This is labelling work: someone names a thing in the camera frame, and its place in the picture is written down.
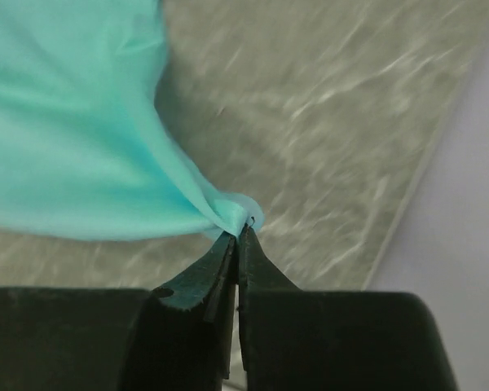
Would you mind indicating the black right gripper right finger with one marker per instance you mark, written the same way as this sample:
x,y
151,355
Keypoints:
x,y
292,339

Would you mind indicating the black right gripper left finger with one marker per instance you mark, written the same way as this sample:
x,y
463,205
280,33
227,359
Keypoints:
x,y
174,337

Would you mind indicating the teal t shirt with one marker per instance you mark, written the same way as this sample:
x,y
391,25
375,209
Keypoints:
x,y
83,151

